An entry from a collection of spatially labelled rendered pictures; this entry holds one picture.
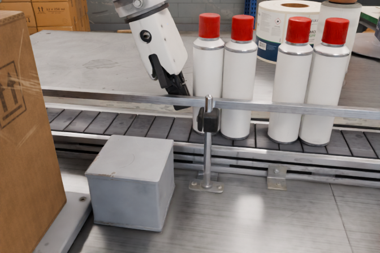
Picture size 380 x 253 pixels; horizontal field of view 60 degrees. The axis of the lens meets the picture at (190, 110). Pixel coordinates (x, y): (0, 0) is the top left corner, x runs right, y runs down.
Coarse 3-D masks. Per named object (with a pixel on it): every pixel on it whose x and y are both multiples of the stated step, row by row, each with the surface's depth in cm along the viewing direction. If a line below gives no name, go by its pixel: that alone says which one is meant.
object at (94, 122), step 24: (72, 120) 63; (96, 120) 63; (120, 120) 63; (144, 120) 63; (168, 120) 63; (192, 120) 63; (216, 144) 56; (240, 144) 56; (264, 144) 56; (336, 144) 56; (360, 144) 56
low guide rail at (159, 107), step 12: (48, 96) 65; (132, 108) 64; (144, 108) 63; (156, 108) 63; (168, 108) 62; (192, 108) 62; (336, 120) 58; (348, 120) 58; (360, 120) 57; (372, 120) 57
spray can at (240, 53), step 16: (240, 16) 49; (240, 32) 49; (224, 48) 51; (240, 48) 49; (256, 48) 50; (224, 64) 52; (240, 64) 50; (224, 80) 53; (240, 80) 51; (224, 96) 54; (240, 96) 53; (224, 112) 55; (240, 112) 54; (224, 128) 57; (240, 128) 55
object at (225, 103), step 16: (64, 96) 56; (80, 96) 55; (96, 96) 55; (112, 96) 54; (128, 96) 54; (144, 96) 53; (160, 96) 53; (176, 96) 53; (192, 96) 53; (288, 112) 51; (304, 112) 50; (320, 112) 50; (336, 112) 50; (352, 112) 49; (368, 112) 49
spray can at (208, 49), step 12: (204, 24) 50; (216, 24) 50; (204, 36) 51; (216, 36) 51; (204, 48) 51; (216, 48) 51; (204, 60) 52; (216, 60) 52; (204, 72) 52; (216, 72) 53; (204, 84) 53; (216, 84) 54; (204, 96) 54; (216, 96) 55; (204, 108) 55; (216, 132) 58
